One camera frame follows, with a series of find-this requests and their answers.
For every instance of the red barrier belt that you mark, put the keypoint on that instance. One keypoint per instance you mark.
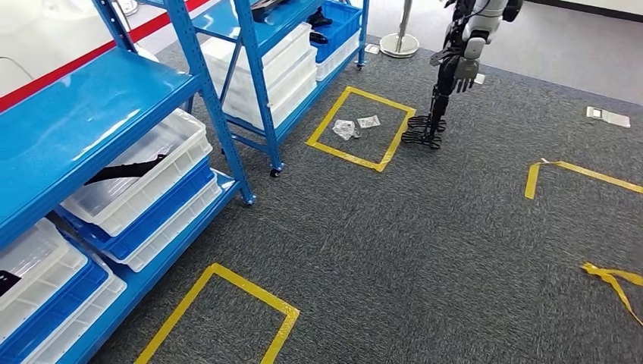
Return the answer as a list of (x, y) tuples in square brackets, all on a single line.
[(75, 63)]

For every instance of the blue plastic crate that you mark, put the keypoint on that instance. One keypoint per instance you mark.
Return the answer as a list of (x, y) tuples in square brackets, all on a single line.
[(346, 25), (60, 306), (160, 211)]

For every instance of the silver floor socket plate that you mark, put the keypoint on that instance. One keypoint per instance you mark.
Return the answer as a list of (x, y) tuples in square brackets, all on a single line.
[(595, 112), (371, 48), (617, 119), (480, 79)]

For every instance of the torn yellow floor tape square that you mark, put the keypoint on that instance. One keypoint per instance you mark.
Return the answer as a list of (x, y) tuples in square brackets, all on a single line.
[(532, 181)]

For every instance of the black plastic part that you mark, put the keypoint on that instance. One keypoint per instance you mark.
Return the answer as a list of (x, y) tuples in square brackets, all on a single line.
[(319, 37), (125, 171), (7, 282), (319, 19), (269, 9)]

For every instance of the clear plastic bag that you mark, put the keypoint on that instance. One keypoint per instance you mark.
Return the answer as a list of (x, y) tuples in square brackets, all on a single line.
[(344, 129), (369, 121)]

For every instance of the silver black humanoid robot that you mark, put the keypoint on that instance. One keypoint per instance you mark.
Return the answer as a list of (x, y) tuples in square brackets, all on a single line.
[(477, 30)]

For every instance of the white car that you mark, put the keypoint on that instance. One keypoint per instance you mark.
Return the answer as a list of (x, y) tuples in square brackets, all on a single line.
[(50, 40)]

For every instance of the blue steel shelf rack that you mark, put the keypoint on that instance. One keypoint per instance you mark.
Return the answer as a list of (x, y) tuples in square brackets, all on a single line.
[(75, 115), (256, 75)]

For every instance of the white stand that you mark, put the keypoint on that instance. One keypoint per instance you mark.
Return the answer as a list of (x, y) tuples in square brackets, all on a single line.
[(399, 42)]

